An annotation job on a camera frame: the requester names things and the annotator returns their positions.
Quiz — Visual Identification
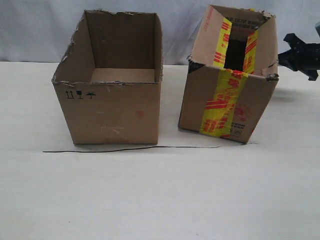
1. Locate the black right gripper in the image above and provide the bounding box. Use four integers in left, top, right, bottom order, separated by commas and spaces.
278, 33, 320, 81

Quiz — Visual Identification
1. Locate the large open cardboard box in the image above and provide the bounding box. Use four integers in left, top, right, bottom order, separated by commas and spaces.
51, 9, 163, 145

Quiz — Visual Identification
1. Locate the taped small cardboard box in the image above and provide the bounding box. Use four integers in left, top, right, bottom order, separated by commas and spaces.
178, 5, 279, 144

